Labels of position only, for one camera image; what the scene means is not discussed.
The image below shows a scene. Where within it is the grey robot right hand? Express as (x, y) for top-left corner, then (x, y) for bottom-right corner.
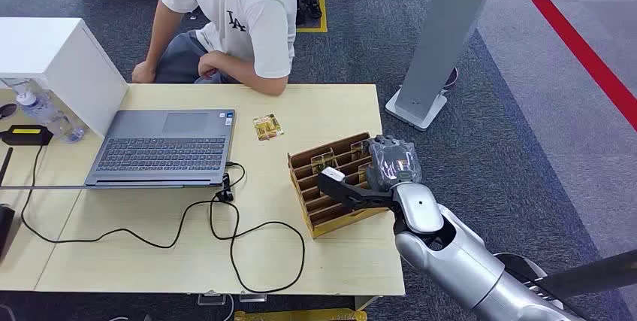
(365, 134), (424, 192)

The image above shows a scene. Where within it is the person's left hand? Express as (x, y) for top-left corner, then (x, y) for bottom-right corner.
(198, 51), (223, 80)

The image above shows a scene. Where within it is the person's right hand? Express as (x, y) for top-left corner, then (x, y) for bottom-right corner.
(131, 61), (157, 84)

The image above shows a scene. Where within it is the gold patterned card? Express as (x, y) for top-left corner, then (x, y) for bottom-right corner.
(252, 113), (285, 142)

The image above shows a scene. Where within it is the person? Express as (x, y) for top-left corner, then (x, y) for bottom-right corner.
(131, 0), (298, 96)

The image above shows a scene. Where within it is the wooden slotted card holder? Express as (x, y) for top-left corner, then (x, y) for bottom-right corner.
(287, 132), (394, 240)

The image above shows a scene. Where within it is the grey laptop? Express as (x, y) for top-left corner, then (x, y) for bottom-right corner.
(84, 108), (237, 189)

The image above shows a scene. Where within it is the white box cabinet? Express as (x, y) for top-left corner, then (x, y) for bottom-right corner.
(0, 17), (129, 138)

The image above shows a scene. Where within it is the clear plastic water bottle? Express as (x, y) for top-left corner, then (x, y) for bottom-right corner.
(14, 90), (86, 144)

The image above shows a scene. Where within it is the black adapter with yellow label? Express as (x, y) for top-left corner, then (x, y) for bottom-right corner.
(0, 124), (54, 147)

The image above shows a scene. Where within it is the grey kiosk pillar stand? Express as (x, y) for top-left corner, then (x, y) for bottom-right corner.
(385, 0), (501, 132)

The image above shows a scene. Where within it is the chrome round base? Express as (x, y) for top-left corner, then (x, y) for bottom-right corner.
(495, 253), (566, 321)

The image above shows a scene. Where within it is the black antenna stick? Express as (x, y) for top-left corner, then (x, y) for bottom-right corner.
(0, 147), (14, 188)

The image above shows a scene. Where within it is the gold object under table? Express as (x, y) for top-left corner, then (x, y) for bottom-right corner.
(234, 308), (368, 321)

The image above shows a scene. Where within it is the black device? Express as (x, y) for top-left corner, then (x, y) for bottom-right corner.
(0, 204), (16, 260)

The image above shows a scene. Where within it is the red barrier band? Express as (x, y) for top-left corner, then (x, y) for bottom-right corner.
(503, 0), (637, 133)

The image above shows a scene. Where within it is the dark metal bar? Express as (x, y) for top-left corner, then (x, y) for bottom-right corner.
(535, 250), (637, 300)

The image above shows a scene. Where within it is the black cable connector clip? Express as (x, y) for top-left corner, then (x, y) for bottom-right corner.
(216, 173), (235, 204)

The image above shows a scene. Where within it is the black cable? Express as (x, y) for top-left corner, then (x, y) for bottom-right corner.
(209, 160), (306, 295)
(20, 144), (225, 250)

